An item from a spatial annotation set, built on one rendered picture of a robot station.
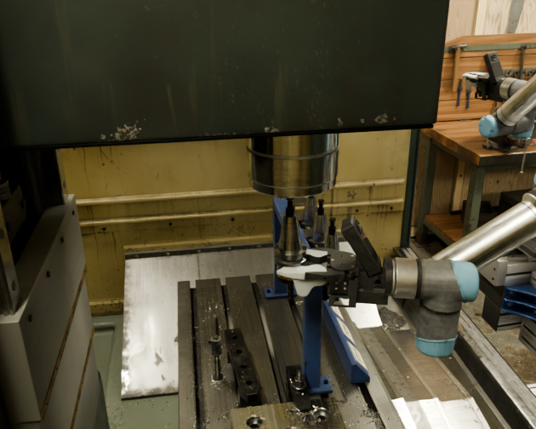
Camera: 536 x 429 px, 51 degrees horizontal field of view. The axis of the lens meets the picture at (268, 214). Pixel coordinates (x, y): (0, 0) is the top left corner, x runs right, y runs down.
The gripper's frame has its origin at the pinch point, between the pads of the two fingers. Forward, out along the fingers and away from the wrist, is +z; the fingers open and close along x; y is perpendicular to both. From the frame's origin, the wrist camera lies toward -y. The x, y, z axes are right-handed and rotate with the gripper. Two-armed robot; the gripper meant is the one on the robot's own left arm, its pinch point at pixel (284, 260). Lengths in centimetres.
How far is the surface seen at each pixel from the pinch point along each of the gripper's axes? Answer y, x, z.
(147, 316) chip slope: 61, 64, 53
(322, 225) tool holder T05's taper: 7.5, 32.0, -6.5
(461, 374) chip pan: 66, 53, -51
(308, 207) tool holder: 7.3, 42.6, -2.4
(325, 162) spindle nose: -21.9, -5.3, -6.9
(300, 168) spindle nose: -21.4, -7.6, -3.1
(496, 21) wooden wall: -15, 303, -108
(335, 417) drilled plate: 34.7, -3.0, -11.3
